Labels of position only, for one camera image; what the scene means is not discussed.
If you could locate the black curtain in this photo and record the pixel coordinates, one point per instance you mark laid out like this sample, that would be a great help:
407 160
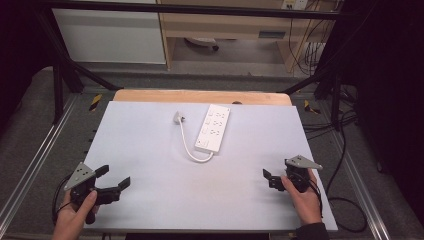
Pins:
390 93

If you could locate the black metal frame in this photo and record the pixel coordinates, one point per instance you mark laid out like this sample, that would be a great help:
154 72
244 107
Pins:
58 90

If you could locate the white power strip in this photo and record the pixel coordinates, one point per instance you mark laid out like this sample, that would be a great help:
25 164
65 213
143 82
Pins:
213 128

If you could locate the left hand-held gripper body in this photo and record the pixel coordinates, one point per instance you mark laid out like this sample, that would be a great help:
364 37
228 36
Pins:
80 175

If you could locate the person's right hand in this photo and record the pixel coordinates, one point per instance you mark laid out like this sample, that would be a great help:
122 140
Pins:
308 205

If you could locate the office chair base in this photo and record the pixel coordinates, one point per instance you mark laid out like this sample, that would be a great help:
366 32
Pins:
203 42

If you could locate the white wall socket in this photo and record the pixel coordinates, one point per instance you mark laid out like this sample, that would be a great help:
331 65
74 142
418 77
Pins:
295 4

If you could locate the white cabinet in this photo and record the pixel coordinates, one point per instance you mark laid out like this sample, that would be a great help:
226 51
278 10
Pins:
110 36

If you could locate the aluminium rail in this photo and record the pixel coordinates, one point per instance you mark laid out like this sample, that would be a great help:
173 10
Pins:
358 186
36 156

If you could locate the person's left hand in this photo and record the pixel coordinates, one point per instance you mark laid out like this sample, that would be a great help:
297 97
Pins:
68 221

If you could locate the white plug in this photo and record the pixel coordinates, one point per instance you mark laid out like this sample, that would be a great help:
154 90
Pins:
178 117

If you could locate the wooden table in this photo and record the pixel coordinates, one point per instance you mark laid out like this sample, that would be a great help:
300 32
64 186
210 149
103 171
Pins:
200 96

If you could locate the light wooden desk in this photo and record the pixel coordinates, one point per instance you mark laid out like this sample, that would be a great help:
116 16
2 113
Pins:
230 28

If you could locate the yellow black tape marker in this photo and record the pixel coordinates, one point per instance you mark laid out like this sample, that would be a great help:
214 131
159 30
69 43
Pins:
95 102
310 107

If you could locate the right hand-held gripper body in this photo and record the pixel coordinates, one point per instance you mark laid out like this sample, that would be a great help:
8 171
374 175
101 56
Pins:
298 173

